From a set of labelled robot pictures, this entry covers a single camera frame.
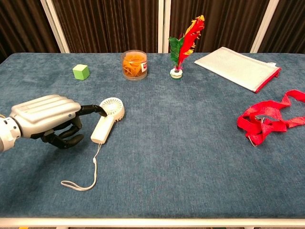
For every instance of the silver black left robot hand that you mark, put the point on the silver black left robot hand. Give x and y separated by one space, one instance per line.
45 114

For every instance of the white handheld fan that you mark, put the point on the white handheld fan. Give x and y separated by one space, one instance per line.
104 127

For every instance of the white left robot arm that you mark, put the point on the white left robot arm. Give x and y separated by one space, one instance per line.
8 133

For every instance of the green cube block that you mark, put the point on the green cube block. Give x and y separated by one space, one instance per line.
81 72

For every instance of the clear jar of rubber bands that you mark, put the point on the clear jar of rubber bands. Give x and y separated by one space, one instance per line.
134 65

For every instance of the dark brown curtain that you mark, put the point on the dark brown curtain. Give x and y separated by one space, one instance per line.
107 23

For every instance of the blue table cloth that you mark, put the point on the blue table cloth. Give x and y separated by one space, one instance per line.
166 148

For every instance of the red green feather shuttlecock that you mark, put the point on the red green feather shuttlecock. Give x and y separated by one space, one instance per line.
186 45

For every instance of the white mesh pouch red zipper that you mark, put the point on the white mesh pouch red zipper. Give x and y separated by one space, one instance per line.
238 68

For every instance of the white slanted frame post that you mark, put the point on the white slanted frame post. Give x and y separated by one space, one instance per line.
55 26
264 26

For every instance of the white vertical frame post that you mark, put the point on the white vertical frame post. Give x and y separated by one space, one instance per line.
164 26

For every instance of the white table frame edge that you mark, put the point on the white table frame edge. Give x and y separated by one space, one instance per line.
152 222

